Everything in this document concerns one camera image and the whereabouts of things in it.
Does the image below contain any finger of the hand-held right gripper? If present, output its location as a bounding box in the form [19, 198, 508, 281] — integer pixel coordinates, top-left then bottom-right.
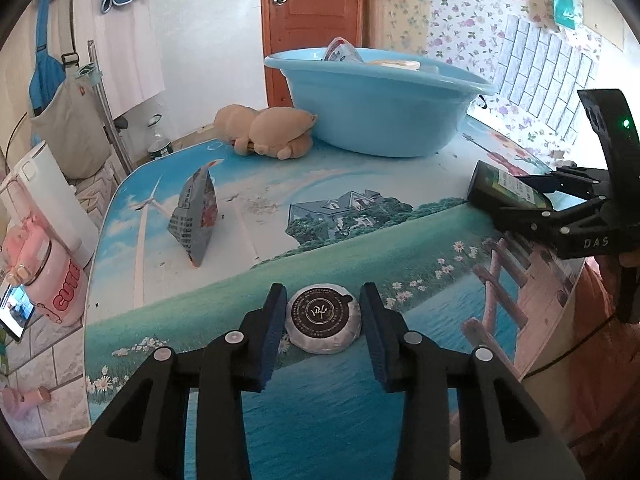
[492, 197, 608, 246]
[520, 166, 608, 198]

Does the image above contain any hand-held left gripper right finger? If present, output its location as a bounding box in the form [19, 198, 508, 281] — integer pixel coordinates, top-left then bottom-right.
[360, 282, 586, 480]

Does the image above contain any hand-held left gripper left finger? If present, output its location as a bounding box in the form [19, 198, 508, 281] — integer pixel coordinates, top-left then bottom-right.
[60, 284, 287, 480]

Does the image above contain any dark green bottle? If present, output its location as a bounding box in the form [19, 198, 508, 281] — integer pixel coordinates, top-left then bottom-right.
[467, 160, 556, 221]

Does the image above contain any round tea cake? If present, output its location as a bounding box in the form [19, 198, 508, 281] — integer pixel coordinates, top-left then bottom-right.
[286, 284, 362, 356]

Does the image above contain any blue plastic basin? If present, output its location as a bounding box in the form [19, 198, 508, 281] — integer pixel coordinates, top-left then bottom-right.
[263, 47, 496, 157]

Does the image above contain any beige plush toy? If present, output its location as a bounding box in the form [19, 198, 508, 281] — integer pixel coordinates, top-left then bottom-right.
[214, 104, 319, 161]

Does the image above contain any scenic printed desktop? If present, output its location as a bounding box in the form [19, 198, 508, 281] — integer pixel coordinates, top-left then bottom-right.
[84, 115, 591, 480]

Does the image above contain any pink quilted clothing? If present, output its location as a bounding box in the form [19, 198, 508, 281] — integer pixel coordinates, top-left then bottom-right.
[520, 260, 640, 480]

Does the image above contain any clear water bottle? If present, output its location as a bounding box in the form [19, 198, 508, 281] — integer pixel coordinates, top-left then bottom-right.
[147, 115, 174, 160]

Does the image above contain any white brick pattern cabinet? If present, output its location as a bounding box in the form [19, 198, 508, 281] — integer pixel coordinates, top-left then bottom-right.
[0, 160, 126, 441]

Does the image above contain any pink drinking bottle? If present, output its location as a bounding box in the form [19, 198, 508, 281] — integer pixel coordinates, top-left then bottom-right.
[0, 212, 87, 328]

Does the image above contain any pink handheld torch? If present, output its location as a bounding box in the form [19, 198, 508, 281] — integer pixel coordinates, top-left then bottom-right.
[0, 387, 51, 418]

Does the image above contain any smartphone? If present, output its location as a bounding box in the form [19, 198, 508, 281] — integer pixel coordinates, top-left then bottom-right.
[0, 284, 37, 343]

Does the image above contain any white electric kettle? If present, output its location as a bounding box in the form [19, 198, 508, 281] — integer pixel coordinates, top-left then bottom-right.
[0, 141, 100, 267]

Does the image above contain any metal folding rack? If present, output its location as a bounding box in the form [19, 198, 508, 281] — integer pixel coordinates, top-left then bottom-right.
[75, 40, 135, 173]

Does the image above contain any grey tote bag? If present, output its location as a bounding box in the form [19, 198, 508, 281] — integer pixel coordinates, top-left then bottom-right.
[31, 72, 113, 179]

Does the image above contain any brown wooden door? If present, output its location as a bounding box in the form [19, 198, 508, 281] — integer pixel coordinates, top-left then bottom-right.
[260, 0, 368, 109]

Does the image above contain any white hanging sheet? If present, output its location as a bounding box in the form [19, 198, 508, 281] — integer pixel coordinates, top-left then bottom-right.
[92, 5, 166, 118]

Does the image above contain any blue hanging apron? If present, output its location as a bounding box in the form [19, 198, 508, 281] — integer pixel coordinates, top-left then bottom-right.
[29, 0, 68, 116]

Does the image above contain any white brick wall sticker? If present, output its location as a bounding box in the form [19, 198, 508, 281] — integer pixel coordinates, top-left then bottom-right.
[492, 15, 601, 141]

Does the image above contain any black cable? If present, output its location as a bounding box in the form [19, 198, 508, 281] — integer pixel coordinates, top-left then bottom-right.
[525, 315, 616, 378]

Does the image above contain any green wall poster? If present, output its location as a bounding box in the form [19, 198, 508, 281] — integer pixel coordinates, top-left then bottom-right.
[552, 0, 583, 30]

